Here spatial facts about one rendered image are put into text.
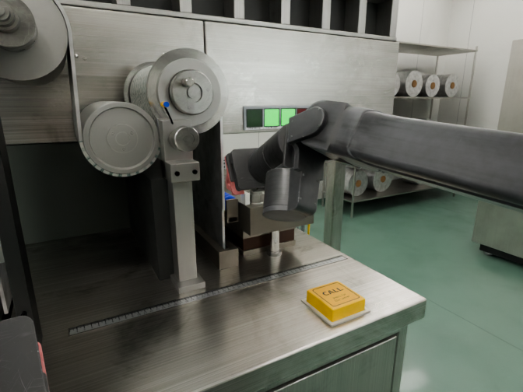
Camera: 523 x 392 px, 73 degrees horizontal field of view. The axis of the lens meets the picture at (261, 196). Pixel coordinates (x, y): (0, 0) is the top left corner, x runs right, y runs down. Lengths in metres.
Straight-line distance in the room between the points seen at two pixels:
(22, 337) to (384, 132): 0.32
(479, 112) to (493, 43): 0.82
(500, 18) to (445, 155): 5.15
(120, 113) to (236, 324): 0.39
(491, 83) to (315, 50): 4.31
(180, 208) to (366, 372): 0.44
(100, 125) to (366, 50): 0.97
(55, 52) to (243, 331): 0.50
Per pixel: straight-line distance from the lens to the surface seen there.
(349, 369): 0.69
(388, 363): 0.77
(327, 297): 0.61
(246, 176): 0.54
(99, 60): 0.97
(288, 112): 1.14
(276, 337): 0.56
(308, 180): 0.44
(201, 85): 0.65
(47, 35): 0.64
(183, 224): 0.64
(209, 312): 0.61
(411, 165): 0.35
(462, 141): 0.34
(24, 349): 0.19
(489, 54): 5.45
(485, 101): 5.40
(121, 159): 0.65
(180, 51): 0.66
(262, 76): 1.10
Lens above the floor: 1.24
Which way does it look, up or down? 15 degrees down
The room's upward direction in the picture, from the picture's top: straight up
